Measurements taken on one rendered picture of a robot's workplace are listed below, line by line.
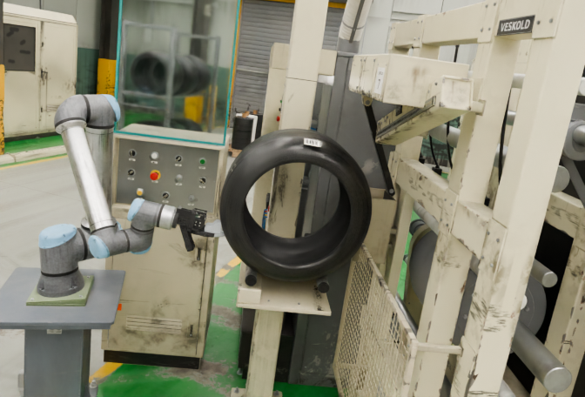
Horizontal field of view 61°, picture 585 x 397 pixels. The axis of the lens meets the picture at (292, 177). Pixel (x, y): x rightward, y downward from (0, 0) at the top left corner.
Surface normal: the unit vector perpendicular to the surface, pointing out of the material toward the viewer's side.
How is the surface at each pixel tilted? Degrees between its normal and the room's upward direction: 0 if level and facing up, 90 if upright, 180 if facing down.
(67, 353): 90
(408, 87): 90
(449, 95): 72
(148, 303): 90
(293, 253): 36
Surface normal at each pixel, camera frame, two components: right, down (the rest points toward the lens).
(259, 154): -0.34, -0.45
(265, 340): 0.06, 0.23
